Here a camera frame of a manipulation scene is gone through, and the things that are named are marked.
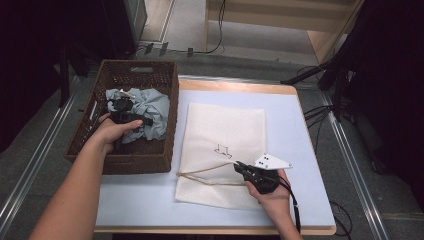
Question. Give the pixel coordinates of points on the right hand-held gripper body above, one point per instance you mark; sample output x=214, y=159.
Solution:
x=265, y=180

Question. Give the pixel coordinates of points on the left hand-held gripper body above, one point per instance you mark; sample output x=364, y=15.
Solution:
x=121, y=105

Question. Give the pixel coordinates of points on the light grey garment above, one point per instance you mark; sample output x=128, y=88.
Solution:
x=153, y=110

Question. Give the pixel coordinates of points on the brown wicker basket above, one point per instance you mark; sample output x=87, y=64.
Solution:
x=140, y=156

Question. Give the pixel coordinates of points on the cream mesh laundry bag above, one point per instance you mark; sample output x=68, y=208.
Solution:
x=220, y=126

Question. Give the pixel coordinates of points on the person's right hand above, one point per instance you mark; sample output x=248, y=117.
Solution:
x=275, y=206

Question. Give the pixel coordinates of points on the person's left hand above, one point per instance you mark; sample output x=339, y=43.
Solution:
x=110, y=135

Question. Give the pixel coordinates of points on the black metal stand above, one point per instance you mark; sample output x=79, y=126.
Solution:
x=64, y=83

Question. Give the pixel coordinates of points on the white table mat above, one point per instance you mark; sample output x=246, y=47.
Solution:
x=290, y=113

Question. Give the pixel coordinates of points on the black cabinet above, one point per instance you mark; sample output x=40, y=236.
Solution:
x=123, y=26

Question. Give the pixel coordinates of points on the dark curtain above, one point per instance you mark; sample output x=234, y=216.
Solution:
x=393, y=83
x=26, y=66

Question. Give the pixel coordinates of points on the black tripod stand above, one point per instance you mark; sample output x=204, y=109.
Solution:
x=338, y=83

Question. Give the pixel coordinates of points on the light wooden furniture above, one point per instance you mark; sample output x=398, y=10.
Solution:
x=266, y=15

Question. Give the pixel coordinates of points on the dark floor bracket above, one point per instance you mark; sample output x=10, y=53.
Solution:
x=163, y=48
x=148, y=48

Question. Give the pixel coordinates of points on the metal floor rail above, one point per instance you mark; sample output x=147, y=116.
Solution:
x=344, y=150
x=38, y=150

